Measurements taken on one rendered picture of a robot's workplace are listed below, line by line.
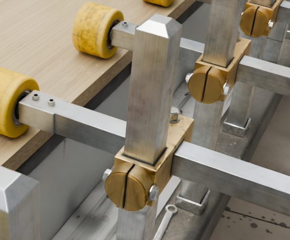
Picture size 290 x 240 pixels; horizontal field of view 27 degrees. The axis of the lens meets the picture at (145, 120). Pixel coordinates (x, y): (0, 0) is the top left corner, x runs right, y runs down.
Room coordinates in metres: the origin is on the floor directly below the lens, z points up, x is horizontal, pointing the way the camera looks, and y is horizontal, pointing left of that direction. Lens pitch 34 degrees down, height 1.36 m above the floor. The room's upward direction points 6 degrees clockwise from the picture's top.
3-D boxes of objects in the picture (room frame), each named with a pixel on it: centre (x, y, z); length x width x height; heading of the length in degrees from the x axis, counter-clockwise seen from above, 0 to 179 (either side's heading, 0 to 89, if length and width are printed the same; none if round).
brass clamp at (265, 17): (1.01, -0.19, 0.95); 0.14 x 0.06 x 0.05; 159
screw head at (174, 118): (0.59, -0.03, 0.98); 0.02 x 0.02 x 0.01
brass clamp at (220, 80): (0.77, -0.10, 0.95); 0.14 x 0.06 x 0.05; 159
